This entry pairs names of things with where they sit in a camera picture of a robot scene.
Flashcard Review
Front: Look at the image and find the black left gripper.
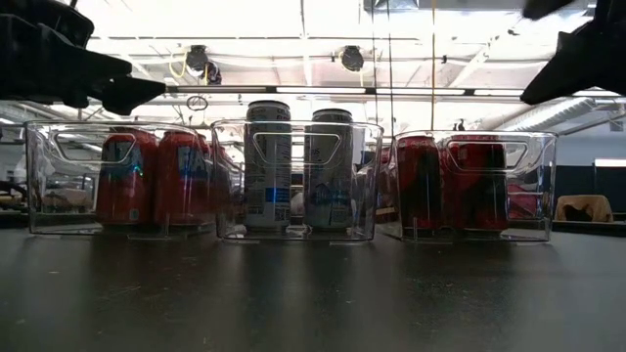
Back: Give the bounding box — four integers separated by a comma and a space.
0, 0, 167, 117

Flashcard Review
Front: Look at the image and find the black hanging cord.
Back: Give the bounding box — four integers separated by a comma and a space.
371, 0, 378, 123

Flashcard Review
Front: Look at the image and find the ceiling light rail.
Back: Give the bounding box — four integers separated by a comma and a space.
163, 83, 626, 98

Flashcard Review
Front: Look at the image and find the black ceiling cable reel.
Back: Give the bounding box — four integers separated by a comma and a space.
339, 44, 366, 73
184, 44, 222, 85

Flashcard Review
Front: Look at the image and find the dark partition wall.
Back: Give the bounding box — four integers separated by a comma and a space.
551, 164, 626, 224

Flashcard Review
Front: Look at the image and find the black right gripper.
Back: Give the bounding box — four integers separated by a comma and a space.
519, 0, 626, 107

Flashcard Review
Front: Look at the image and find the silver ceiling duct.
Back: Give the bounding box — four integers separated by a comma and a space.
488, 95, 626, 133

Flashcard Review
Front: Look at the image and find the tan chair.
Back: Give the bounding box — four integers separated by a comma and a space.
555, 194, 615, 224

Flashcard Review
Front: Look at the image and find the white Celsius can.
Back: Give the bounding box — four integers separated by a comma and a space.
243, 100, 293, 232
303, 108, 354, 231

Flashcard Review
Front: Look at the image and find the dented red Coca-Cola can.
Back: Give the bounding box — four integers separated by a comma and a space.
441, 139, 510, 234

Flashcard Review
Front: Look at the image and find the clear plastic bin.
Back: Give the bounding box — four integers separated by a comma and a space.
376, 129, 559, 243
210, 118, 384, 242
23, 119, 217, 237

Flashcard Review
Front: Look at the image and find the black table frame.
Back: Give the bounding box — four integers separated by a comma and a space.
0, 210, 626, 239

